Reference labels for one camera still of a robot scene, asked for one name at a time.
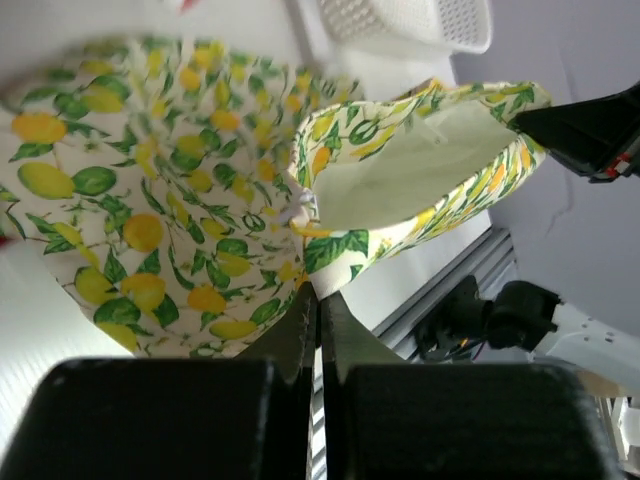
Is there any white plastic basket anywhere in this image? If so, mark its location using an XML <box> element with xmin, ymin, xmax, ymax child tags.
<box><xmin>291</xmin><ymin>0</ymin><xmax>493</xmax><ymax>59</ymax></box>

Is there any lemon print skirt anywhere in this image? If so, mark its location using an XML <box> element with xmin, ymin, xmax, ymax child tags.
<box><xmin>1</xmin><ymin>36</ymin><xmax>551</xmax><ymax>358</ymax></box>

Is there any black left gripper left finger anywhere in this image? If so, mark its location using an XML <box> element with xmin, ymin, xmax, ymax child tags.
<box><xmin>1</xmin><ymin>283</ymin><xmax>318</xmax><ymax>479</ymax></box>

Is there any aluminium mounting rail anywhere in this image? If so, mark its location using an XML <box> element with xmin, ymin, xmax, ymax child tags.
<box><xmin>373</xmin><ymin>227</ymin><xmax>518</xmax><ymax>363</ymax></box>

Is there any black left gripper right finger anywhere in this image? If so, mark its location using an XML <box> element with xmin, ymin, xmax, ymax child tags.
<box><xmin>319</xmin><ymin>294</ymin><xmax>624</xmax><ymax>479</ymax></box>

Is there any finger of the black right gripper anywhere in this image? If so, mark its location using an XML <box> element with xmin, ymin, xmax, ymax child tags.
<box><xmin>512</xmin><ymin>84</ymin><xmax>639</xmax><ymax>183</ymax></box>

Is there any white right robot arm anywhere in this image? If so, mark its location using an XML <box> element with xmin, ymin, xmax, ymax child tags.
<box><xmin>504</xmin><ymin>84</ymin><xmax>639</xmax><ymax>395</ymax></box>

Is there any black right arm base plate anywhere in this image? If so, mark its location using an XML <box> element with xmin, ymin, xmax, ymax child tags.
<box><xmin>413</xmin><ymin>275</ymin><xmax>493</xmax><ymax>363</ymax></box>

